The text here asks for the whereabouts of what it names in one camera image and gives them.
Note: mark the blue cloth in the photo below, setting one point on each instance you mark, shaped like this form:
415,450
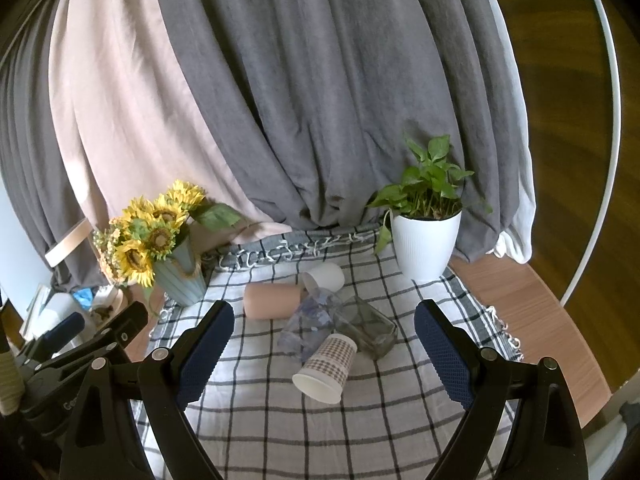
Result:
86,297

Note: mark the checkered tablecloth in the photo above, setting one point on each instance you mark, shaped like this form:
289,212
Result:
260,425

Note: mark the grey curtain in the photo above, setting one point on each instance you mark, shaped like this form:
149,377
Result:
30,160
325,85

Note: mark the white cup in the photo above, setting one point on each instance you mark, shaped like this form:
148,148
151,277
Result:
327,276

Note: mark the blue ribbed vase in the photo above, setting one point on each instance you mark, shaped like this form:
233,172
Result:
182,277

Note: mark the checkered paper cup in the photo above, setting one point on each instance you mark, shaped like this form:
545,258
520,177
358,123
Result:
327,365

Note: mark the tan ribbed roll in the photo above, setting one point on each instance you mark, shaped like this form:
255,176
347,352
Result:
9,382

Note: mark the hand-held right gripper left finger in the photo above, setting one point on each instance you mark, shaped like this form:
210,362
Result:
205,352

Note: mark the white plastic bottle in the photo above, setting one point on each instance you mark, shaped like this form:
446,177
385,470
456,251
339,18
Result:
57,310

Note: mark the green pothos plant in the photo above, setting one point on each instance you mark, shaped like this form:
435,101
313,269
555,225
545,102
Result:
425,185

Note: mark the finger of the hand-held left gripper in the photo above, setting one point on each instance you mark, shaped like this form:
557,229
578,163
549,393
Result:
120,327
67,327

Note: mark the white curtain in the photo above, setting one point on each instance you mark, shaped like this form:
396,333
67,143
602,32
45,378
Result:
517,185

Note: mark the clear glass cup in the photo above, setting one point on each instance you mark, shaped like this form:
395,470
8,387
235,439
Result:
369,331

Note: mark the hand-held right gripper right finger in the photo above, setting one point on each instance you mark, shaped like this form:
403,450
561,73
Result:
445,355

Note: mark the pink curtain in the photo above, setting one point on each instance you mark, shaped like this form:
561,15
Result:
115,110

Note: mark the pink cup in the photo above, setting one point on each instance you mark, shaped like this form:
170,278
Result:
272,301

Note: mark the clear plastic cup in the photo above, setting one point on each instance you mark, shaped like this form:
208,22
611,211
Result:
307,325

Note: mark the sunflower bouquet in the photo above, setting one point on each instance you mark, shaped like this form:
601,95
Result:
150,232

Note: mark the white ribbed plant pot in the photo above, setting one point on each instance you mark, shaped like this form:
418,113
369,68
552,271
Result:
425,247

